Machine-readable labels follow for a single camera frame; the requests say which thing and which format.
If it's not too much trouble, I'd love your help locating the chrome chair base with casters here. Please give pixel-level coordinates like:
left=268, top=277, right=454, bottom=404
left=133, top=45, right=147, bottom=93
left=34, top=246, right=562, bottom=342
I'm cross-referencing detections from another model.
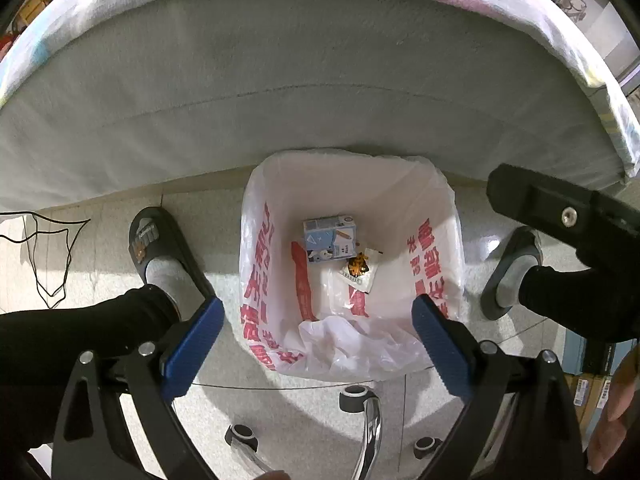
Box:
left=225, top=385, right=443, bottom=480

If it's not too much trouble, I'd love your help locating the bin with white plastic bag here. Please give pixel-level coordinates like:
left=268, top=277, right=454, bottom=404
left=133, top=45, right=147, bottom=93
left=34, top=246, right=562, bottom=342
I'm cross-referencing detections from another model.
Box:
left=239, top=147, right=466, bottom=382

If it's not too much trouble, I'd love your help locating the person's leg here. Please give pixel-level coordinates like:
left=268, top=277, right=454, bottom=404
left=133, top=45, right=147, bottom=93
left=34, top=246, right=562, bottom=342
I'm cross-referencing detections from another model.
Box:
left=0, top=255, right=182, bottom=456
left=505, top=255, right=640, bottom=343

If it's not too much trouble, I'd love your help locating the white snack wrapper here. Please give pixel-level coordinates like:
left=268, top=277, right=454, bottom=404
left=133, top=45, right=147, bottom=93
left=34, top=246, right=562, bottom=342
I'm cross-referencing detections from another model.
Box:
left=340, top=247, right=383, bottom=293

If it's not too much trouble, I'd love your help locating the person's right hand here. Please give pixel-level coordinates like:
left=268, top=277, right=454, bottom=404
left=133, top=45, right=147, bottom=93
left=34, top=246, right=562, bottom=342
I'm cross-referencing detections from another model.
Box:
left=587, top=350, right=640, bottom=473

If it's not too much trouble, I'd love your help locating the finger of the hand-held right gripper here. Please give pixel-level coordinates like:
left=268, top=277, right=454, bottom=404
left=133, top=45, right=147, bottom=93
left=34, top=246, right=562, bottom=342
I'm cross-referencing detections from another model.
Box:
left=487, top=162, right=640, bottom=271

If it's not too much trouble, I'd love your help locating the grey mattress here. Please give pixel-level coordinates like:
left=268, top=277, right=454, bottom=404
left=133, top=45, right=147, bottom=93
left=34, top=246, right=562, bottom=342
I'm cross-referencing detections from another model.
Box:
left=0, top=0, right=626, bottom=211

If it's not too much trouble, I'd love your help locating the person's right leg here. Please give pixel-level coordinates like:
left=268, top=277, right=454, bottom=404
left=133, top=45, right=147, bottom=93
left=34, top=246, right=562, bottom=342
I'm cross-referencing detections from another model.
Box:
left=505, top=255, right=640, bottom=343

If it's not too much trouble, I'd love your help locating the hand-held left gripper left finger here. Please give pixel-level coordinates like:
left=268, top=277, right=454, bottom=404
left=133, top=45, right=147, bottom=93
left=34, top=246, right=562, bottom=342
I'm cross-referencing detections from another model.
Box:
left=50, top=296, right=226, bottom=480

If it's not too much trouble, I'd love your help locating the brown cardboard box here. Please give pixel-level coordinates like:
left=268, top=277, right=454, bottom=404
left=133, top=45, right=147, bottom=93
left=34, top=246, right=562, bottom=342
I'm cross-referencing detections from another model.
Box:
left=570, top=374, right=626, bottom=428

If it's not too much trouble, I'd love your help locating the dark slipper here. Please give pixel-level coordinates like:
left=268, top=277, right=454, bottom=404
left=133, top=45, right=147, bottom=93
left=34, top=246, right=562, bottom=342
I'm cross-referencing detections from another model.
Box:
left=128, top=206, right=216, bottom=311
left=481, top=226, right=544, bottom=321

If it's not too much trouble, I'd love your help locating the blue box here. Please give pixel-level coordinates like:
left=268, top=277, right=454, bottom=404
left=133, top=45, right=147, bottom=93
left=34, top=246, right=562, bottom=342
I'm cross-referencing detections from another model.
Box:
left=564, top=332, right=588, bottom=375

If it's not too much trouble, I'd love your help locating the blue milk carton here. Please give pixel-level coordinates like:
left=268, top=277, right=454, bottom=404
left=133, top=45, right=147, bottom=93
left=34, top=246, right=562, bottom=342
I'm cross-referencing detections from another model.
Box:
left=302, top=215, right=358, bottom=264

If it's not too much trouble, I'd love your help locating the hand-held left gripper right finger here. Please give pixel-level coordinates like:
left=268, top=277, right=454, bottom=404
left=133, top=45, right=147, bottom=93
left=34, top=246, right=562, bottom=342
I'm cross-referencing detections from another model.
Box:
left=411, top=294, right=586, bottom=480

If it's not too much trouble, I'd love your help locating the black box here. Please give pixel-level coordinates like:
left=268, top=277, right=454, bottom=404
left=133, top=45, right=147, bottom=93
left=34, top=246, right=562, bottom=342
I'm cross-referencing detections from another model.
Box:
left=586, top=341, right=640, bottom=376

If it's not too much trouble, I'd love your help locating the person's left leg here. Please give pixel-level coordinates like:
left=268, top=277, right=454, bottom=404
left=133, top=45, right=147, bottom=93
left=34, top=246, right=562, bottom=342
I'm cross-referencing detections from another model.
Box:
left=0, top=255, right=182, bottom=456

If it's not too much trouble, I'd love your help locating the black cable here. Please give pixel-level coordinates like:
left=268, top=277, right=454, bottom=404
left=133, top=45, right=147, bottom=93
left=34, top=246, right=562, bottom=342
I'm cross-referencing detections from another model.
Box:
left=0, top=212, right=91, bottom=308

